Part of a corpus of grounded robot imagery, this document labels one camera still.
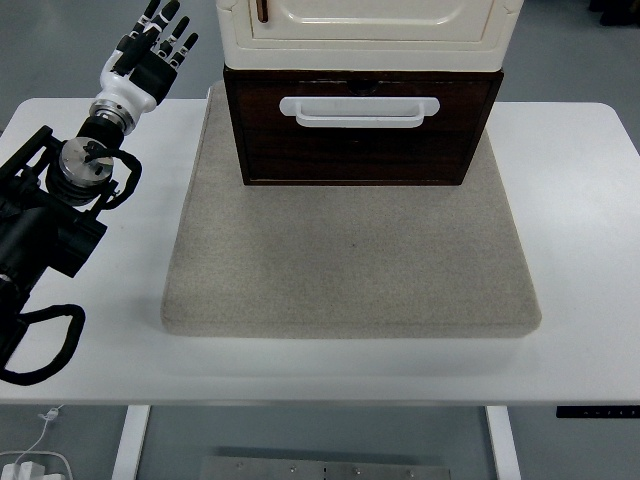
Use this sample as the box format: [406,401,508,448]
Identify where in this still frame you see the white table leg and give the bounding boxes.
[483,405,522,480]
[110,404,151,480]

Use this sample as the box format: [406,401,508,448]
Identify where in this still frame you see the white drawer handle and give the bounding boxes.
[278,95,442,130]

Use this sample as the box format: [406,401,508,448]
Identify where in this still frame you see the dark brown drawer case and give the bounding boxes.
[222,66,505,188]

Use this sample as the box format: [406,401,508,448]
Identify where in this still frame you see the beige fabric mat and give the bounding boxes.
[159,81,543,340]

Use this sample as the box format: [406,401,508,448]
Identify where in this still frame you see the dark brown wooden drawer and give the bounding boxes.
[234,79,494,183]

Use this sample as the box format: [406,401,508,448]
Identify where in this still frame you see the grey metal plate with screws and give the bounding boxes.
[199,455,453,480]

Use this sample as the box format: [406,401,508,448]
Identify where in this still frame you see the cream cabinet with door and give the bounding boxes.
[215,0,524,72]

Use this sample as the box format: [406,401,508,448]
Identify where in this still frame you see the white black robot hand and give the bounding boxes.
[97,0,200,114]

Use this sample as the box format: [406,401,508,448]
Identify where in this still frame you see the person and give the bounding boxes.
[588,0,640,27]

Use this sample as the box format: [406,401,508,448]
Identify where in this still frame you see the white cable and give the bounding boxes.
[17,403,66,459]

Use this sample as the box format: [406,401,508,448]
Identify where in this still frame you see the white power strip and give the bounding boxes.
[0,449,72,480]

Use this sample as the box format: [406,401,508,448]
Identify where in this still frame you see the black table control panel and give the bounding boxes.
[555,405,640,420]

